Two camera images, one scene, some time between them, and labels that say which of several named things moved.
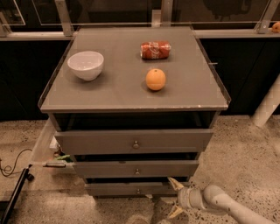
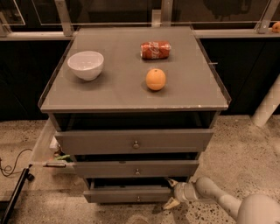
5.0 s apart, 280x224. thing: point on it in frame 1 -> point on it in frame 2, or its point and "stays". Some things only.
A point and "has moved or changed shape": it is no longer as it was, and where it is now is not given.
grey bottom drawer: x=129 y=189 has moved or changed shape
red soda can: x=155 y=50 stays
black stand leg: x=26 y=175 stays
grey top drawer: x=101 y=141 stays
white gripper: x=183 y=197 -> x=180 y=192
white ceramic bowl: x=87 y=65 stays
